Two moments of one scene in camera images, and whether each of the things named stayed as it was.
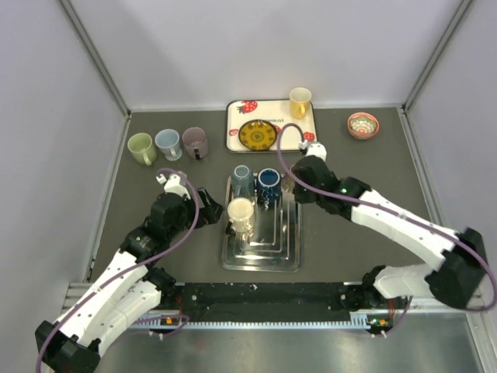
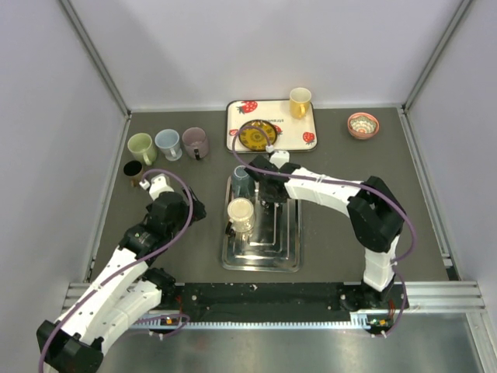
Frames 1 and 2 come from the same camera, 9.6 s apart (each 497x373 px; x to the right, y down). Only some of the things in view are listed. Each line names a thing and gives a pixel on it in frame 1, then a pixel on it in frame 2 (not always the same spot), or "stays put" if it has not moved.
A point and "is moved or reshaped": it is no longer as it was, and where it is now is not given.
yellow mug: (299, 102) stays put
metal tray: (275, 244) stays put
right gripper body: (304, 196) → (265, 196)
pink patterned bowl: (363, 125) stays put
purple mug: (195, 138) stays put
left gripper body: (206, 215) → (197, 213)
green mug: (141, 148) stays put
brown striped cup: (287, 186) is moved or reshaped
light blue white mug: (168, 140) stays put
